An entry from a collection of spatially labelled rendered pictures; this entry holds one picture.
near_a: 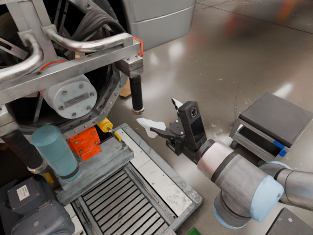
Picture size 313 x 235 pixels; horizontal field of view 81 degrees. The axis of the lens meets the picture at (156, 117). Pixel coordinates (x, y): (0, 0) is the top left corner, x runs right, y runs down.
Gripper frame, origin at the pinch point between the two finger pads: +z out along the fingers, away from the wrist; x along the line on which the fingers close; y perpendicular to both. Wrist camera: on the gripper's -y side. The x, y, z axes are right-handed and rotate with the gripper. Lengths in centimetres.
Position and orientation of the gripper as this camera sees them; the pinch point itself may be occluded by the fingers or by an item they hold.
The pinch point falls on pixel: (155, 107)
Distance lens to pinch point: 55.5
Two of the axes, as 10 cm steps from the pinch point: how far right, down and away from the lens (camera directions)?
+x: 7.6, -4.6, 4.6
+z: -6.6, -5.4, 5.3
